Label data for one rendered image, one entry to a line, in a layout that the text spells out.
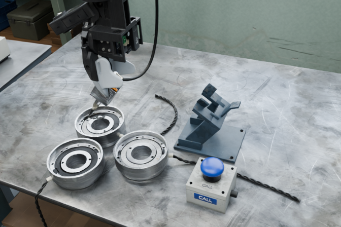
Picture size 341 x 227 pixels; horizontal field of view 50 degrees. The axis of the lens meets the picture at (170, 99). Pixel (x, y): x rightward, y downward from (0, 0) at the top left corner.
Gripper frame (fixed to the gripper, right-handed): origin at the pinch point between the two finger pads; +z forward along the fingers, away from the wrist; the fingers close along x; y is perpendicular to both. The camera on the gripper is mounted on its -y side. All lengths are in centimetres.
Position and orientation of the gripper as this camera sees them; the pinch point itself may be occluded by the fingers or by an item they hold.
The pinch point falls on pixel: (106, 86)
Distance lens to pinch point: 72.3
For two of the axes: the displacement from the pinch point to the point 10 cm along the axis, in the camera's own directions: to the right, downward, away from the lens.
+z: 0.5, 8.0, 5.9
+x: 3.8, -5.7, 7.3
